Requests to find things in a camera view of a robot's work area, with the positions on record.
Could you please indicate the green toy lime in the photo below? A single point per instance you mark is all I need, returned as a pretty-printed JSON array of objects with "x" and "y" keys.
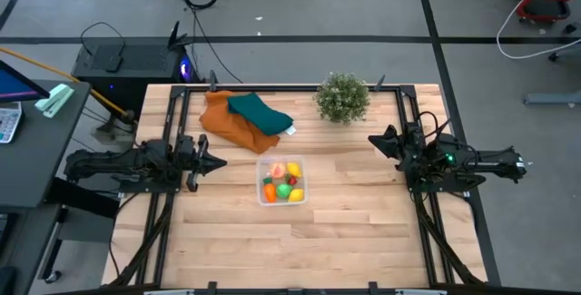
[{"x": 284, "y": 191}]

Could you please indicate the yellow pole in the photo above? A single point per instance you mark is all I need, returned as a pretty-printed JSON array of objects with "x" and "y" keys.
[{"x": 27, "y": 60}]

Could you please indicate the grey floor stand base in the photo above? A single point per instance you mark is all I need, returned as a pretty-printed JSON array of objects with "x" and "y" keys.
[{"x": 109, "y": 132}]

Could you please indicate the black desk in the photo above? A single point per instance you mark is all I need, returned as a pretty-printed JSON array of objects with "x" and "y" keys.
[{"x": 36, "y": 177}]

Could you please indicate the black metal table frame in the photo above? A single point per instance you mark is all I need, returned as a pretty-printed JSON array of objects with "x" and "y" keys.
[{"x": 290, "y": 88}]

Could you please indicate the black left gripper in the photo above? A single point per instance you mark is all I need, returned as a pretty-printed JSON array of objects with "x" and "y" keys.
[{"x": 186, "y": 156}]

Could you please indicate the black wifi antenna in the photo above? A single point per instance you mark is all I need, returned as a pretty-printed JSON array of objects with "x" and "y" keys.
[{"x": 174, "y": 36}]

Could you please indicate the orange toy carrot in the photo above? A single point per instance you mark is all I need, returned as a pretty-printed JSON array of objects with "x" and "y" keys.
[{"x": 270, "y": 192}]

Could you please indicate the black table clamp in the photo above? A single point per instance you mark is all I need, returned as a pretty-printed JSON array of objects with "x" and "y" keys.
[
  {"x": 212, "y": 79},
  {"x": 380, "y": 84},
  {"x": 211, "y": 288},
  {"x": 373, "y": 288}
]

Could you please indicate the grey metal bar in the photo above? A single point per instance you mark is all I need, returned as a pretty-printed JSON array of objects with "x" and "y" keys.
[{"x": 554, "y": 99}]

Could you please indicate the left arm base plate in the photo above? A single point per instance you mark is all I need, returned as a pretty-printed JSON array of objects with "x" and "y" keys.
[{"x": 150, "y": 188}]

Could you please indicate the white calculator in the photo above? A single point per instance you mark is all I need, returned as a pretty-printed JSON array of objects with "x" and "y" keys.
[{"x": 8, "y": 124}]

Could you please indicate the black computer tower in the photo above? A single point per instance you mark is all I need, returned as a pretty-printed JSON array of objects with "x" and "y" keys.
[{"x": 136, "y": 75}]

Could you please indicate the computer monitor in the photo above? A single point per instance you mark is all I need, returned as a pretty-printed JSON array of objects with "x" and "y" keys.
[{"x": 13, "y": 86}]

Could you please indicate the pink orange toy peach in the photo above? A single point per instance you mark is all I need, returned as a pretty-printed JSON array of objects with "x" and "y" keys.
[{"x": 278, "y": 170}]

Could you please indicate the clear plastic tupperware container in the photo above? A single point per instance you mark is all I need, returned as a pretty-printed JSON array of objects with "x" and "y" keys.
[{"x": 263, "y": 168}]

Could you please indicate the mint green stapler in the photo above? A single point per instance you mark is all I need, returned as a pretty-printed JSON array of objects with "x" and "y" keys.
[{"x": 54, "y": 100}]

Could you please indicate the small black box device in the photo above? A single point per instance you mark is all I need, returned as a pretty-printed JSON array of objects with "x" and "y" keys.
[{"x": 113, "y": 63}]

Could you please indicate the teal cloth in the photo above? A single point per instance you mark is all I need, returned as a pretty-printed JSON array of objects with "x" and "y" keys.
[{"x": 263, "y": 115}]

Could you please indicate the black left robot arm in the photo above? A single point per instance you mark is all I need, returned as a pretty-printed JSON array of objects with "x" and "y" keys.
[{"x": 104, "y": 163}]

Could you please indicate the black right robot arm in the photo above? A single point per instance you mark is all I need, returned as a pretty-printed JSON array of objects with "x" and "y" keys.
[{"x": 490, "y": 165}]

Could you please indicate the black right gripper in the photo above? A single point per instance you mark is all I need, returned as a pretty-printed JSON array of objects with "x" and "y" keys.
[{"x": 413, "y": 150}]

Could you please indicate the red toy strawberry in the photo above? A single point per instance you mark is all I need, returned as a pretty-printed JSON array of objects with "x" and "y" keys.
[{"x": 292, "y": 180}]

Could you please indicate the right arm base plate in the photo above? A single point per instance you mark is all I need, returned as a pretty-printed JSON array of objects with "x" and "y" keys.
[{"x": 454, "y": 187}]

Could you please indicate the small potted green plant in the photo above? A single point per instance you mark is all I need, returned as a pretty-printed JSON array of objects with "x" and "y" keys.
[{"x": 341, "y": 97}]

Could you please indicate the orange cloth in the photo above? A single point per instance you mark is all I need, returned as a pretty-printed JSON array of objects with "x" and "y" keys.
[{"x": 227, "y": 124}]

